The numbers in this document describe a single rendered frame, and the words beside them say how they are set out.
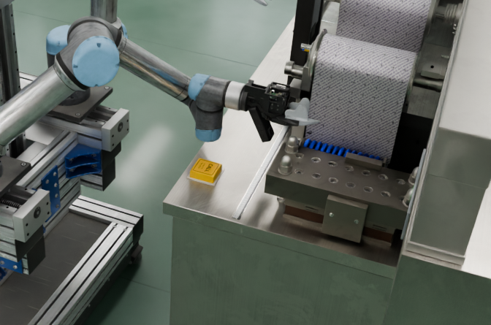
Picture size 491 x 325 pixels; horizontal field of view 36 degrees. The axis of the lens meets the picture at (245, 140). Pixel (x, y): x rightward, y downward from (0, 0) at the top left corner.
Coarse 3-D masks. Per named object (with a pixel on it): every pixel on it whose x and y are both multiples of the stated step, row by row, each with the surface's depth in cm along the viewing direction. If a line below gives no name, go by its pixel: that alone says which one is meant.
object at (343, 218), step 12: (336, 204) 185; (348, 204) 184; (360, 204) 184; (324, 216) 188; (336, 216) 187; (348, 216) 186; (360, 216) 185; (324, 228) 190; (336, 228) 189; (348, 228) 188; (360, 228) 187
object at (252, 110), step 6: (252, 108) 203; (258, 108) 203; (252, 114) 203; (258, 114) 203; (258, 120) 204; (264, 120) 206; (258, 126) 205; (264, 126) 205; (270, 126) 208; (258, 132) 206; (264, 132) 205; (270, 132) 207; (264, 138) 206; (270, 138) 207
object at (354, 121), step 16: (320, 96) 196; (336, 96) 195; (352, 96) 193; (368, 96) 192; (320, 112) 199; (336, 112) 197; (352, 112) 196; (368, 112) 194; (384, 112) 193; (400, 112) 191; (320, 128) 201; (336, 128) 200; (352, 128) 198; (368, 128) 197; (384, 128) 195; (336, 144) 202; (352, 144) 201; (368, 144) 199; (384, 144) 197
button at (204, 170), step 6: (198, 162) 210; (204, 162) 210; (210, 162) 210; (216, 162) 211; (192, 168) 208; (198, 168) 208; (204, 168) 208; (210, 168) 208; (216, 168) 208; (192, 174) 207; (198, 174) 206; (204, 174) 206; (210, 174) 206; (216, 174) 207; (204, 180) 207; (210, 180) 206
